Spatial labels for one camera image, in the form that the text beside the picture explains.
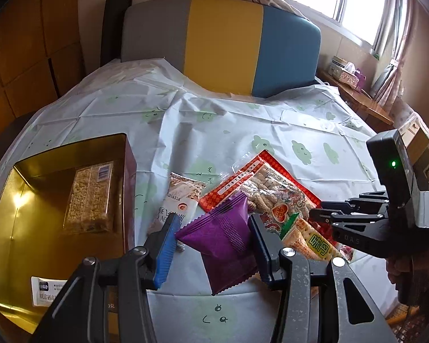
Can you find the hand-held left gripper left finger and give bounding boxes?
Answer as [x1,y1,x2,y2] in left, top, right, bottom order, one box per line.
[29,214,182,343]

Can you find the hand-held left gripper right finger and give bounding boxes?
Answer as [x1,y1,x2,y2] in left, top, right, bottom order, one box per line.
[248,214,397,343]

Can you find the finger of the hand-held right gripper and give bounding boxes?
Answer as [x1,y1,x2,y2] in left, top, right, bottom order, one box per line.
[308,205,394,258]
[345,191,390,211]

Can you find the purple snack packet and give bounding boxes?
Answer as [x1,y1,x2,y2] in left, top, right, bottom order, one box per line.
[175,192,260,296]

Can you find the green cracker packet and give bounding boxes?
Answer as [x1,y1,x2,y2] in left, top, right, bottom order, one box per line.
[279,214,344,262]

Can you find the white snack packet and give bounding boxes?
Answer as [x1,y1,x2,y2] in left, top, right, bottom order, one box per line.
[148,172,208,244]

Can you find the red patterned peanut snack bag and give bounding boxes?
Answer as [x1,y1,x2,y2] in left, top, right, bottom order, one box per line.
[199,150,322,238]

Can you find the red tin box gold inside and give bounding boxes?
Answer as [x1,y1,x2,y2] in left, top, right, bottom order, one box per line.
[0,133,138,340]

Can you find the person's right hand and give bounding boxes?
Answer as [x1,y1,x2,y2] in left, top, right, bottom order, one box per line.
[386,222,429,294]

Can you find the tan cardboard box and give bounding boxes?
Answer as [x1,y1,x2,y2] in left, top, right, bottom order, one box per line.
[397,112,429,158]

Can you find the wooden nightstand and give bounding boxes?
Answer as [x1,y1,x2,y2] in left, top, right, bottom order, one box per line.
[316,69,396,133]

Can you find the wicker furniture piece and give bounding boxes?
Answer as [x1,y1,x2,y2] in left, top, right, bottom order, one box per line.
[386,300,420,331]

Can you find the pale puffed rice bar packet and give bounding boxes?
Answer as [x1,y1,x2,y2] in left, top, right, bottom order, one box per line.
[62,161,115,233]

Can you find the small pink container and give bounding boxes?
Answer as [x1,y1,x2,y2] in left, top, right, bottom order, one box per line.
[354,69,368,91]

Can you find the tissue box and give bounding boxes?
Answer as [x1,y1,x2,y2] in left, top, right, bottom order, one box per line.
[329,56,360,84]

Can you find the white labelled packet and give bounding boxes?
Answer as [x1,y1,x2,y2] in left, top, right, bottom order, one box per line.
[31,276,67,307]

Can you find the pink hanging curtain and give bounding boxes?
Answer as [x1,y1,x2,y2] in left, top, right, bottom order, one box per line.
[370,0,417,106]

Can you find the white sheet with green clouds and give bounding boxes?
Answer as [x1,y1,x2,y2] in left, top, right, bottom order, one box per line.
[0,57,404,343]

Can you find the grey yellow blue headboard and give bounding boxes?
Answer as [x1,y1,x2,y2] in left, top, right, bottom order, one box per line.
[121,0,321,99]

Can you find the dark upright panel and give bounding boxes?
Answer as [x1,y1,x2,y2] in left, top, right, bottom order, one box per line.
[100,0,133,67]

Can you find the wooden wardrobe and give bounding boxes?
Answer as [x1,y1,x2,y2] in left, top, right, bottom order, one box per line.
[0,0,86,140]

